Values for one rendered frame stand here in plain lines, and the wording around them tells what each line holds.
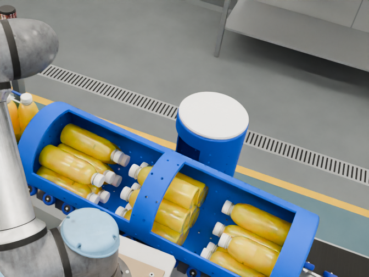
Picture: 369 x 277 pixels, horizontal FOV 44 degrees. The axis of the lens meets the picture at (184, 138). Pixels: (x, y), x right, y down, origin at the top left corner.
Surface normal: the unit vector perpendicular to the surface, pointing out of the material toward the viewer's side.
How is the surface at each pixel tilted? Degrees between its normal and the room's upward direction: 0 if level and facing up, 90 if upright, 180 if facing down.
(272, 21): 0
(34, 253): 52
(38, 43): 60
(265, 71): 0
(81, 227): 8
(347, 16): 90
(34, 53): 72
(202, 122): 0
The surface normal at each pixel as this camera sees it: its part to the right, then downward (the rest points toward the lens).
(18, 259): 0.26, 0.08
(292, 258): -0.17, -0.22
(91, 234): 0.24, -0.76
